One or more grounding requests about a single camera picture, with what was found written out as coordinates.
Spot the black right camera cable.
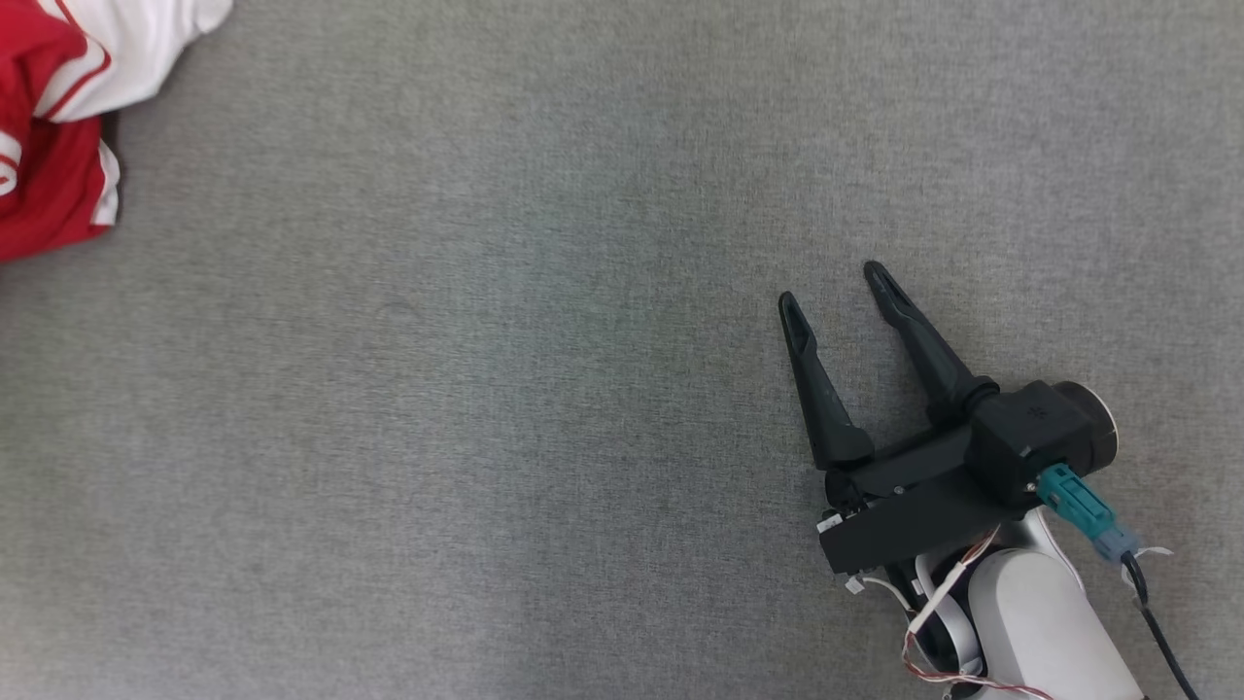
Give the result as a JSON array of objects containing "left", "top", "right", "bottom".
[{"left": 1121, "top": 552, "right": 1203, "bottom": 700}]

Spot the thin red white wire bundle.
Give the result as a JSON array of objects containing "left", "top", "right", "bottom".
[{"left": 844, "top": 525, "right": 1058, "bottom": 700}]

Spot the teal right camera cable connector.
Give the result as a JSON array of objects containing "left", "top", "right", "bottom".
[{"left": 1034, "top": 463, "right": 1144, "bottom": 567}]

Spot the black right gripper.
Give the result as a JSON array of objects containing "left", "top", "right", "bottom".
[{"left": 777, "top": 260, "right": 1014, "bottom": 576}]

